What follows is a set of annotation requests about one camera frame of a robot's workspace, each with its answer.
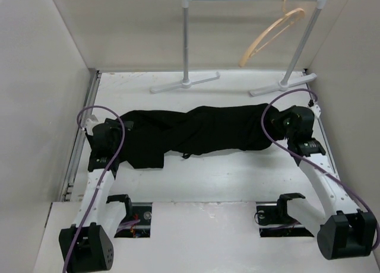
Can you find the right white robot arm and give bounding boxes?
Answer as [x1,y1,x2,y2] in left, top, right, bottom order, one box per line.
[261,106,379,260]

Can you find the aluminium side rail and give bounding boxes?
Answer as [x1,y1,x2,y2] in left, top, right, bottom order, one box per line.
[58,68,101,202]

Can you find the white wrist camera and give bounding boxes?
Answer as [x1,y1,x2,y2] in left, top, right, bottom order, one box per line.
[308,99,321,119]
[83,115,99,133]

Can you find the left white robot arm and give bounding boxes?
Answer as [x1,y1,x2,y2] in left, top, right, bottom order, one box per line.
[59,117,134,272]

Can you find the black trousers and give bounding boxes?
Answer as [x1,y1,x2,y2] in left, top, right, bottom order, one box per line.
[119,103,274,169]

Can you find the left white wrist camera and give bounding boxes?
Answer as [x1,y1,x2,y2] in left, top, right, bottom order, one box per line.
[83,115,99,133]

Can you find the beige plastic hanger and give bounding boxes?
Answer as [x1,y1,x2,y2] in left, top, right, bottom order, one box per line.
[238,0,305,68]

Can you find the white metal clothes rack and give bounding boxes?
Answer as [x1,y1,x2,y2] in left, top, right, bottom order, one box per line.
[149,0,332,97]

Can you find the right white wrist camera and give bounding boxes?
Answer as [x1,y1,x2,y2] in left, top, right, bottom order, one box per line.
[308,99,321,119]

